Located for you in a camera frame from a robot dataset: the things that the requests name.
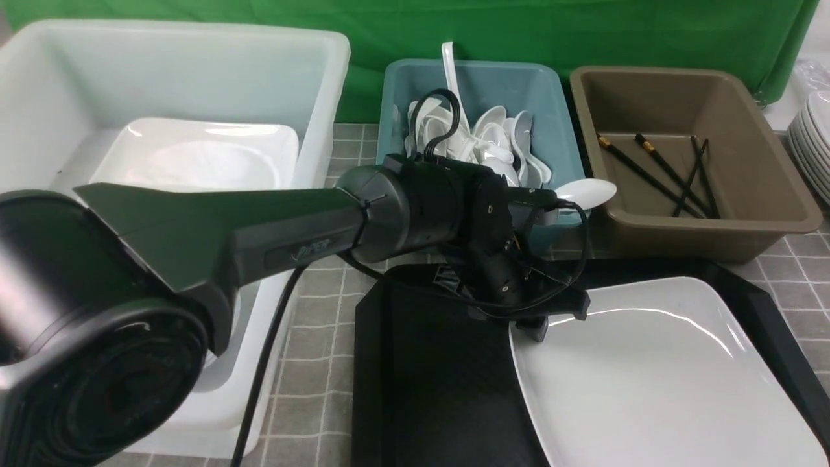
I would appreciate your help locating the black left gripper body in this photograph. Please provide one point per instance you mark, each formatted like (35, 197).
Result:
(513, 285)

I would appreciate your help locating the large white rice plate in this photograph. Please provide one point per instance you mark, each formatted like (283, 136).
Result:
(660, 373)

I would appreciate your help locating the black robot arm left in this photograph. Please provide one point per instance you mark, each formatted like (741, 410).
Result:
(112, 299)

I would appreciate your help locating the white square plate in tub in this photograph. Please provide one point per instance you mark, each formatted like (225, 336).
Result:
(195, 156)

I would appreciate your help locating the black serving tray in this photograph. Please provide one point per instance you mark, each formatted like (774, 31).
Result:
(436, 385)

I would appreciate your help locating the white spoon on bin rim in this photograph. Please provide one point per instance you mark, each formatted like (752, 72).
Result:
(587, 193)

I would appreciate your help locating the pile of white spoons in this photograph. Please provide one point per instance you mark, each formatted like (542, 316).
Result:
(493, 141)

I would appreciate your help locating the teal plastic bin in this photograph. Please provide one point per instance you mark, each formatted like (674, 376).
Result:
(516, 86)

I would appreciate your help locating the brown plastic bin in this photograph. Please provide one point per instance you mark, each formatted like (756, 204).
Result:
(758, 190)

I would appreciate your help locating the grey checked tablecloth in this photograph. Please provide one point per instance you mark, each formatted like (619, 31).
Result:
(308, 416)

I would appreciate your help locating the upright white spoon in bin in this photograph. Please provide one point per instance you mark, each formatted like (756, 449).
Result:
(451, 79)

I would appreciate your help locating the stack of white plates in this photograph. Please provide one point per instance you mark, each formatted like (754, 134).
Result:
(808, 138)

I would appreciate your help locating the green backdrop cloth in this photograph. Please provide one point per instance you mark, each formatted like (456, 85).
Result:
(756, 41)

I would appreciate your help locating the large white plastic tub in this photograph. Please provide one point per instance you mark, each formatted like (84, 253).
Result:
(69, 87)

